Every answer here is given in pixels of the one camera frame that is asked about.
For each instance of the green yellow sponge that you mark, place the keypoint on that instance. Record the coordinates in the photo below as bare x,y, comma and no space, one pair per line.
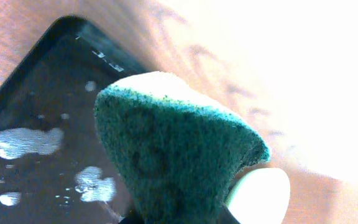
176,149

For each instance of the rectangular black tray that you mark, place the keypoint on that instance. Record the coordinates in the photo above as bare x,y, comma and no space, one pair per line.
53,168

